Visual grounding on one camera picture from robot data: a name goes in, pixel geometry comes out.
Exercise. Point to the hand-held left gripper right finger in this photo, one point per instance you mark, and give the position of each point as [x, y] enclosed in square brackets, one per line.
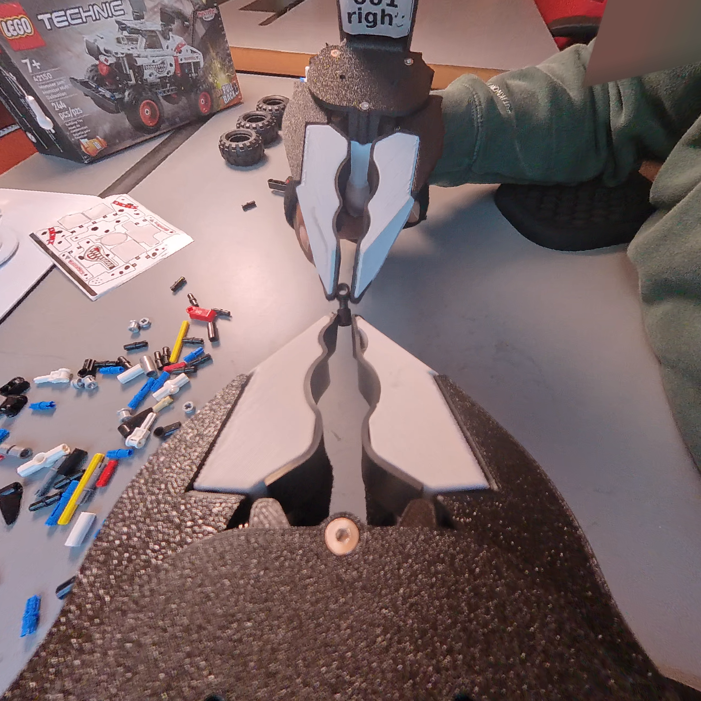
[433, 438]

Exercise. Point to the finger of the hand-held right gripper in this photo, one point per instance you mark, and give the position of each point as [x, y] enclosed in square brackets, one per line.
[323, 186]
[397, 186]

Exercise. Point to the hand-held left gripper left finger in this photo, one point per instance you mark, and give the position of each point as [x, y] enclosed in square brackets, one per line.
[257, 438]

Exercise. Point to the black angled toy connector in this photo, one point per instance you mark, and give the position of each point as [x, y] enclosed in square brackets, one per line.
[343, 298]

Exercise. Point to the pile of small toy pieces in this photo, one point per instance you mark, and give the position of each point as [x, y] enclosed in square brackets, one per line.
[79, 490]

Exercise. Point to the grey desk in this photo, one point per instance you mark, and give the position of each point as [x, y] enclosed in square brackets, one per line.
[526, 329]

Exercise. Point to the black toy tyre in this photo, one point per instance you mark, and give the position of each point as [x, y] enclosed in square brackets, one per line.
[241, 148]
[260, 126]
[274, 110]

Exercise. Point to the wood-edged table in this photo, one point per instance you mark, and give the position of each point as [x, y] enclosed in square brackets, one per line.
[460, 27]

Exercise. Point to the sticker sheet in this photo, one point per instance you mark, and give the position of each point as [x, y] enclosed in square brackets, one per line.
[110, 243]

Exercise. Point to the toy truck set box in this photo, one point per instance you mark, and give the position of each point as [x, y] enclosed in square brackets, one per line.
[110, 66]

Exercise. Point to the person's clothed body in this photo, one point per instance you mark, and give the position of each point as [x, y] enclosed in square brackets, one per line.
[674, 307]

